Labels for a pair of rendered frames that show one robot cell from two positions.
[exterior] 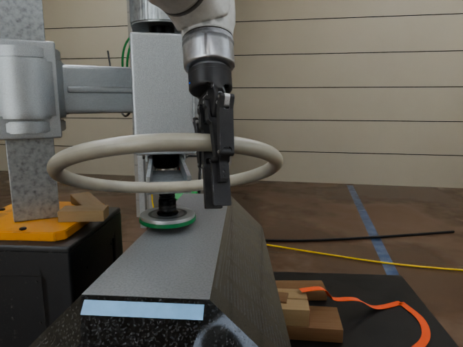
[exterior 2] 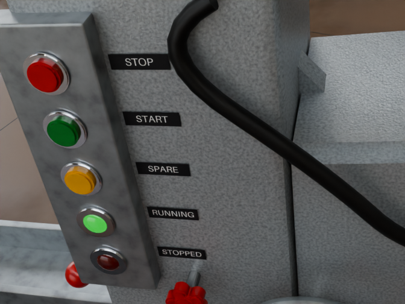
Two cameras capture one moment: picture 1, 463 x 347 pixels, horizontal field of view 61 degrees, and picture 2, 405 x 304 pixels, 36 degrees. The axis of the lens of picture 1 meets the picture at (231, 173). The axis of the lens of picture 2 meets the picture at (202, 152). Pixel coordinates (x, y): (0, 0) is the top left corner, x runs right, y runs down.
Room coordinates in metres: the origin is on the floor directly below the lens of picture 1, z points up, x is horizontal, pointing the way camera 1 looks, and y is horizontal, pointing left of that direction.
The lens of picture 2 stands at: (1.73, -0.19, 1.69)
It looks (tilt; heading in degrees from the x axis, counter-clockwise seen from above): 38 degrees down; 119
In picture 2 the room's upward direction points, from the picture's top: 10 degrees counter-clockwise
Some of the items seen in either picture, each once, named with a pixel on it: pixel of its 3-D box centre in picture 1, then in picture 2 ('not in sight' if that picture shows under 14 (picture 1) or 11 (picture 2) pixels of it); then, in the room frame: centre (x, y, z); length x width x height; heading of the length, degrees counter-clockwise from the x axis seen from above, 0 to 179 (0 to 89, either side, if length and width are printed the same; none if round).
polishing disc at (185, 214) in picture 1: (167, 215); not in sight; (1.49, 0.25, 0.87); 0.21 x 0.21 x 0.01
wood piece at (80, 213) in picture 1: (84, 213); not in sight; (1.73, 0.67, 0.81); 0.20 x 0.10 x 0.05; 94
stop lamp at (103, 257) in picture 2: not in sight; (108, 260); (1.45, 0.11, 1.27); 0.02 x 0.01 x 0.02; 10
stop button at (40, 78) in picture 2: not in sight; (45, 75); (1.45, 0.11, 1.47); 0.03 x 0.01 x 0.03; 10
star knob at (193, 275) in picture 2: not in sight; (189, 288); (1.52, 0.13, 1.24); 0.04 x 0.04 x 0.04; 10
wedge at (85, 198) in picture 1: (87, 200); not in sight; (1.96, 0.74, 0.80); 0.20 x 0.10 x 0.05; 42
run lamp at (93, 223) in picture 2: not in sight; (96, 221); (1.45, 0.11, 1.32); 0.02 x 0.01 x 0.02; 10
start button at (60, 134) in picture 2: not in sight; (64, 131); (1.45, 0.11, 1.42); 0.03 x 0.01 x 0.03; 10
